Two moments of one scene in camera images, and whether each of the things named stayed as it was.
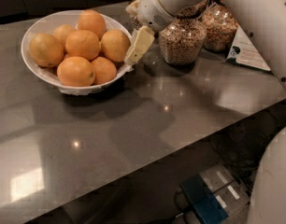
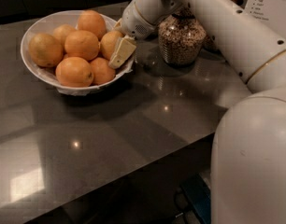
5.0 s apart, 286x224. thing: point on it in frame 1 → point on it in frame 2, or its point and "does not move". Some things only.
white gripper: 151,10 → 134,22
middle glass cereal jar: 182,39 does not move
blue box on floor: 203,200 does not move
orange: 115,45 does not move
